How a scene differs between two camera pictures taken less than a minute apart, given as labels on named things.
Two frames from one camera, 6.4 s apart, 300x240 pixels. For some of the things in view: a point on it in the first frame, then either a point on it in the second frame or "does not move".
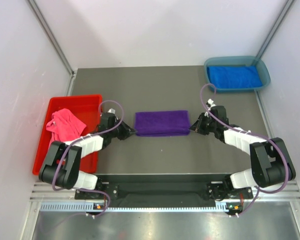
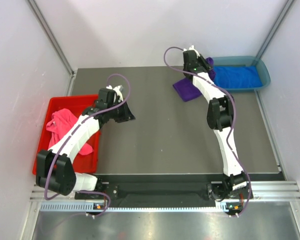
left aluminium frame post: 55,44 does not move
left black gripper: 127,131 to 127,114
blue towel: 234,76 does not move
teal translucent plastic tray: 236,73 does not move
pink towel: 64,126 does not move
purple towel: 166,123 to 186,89
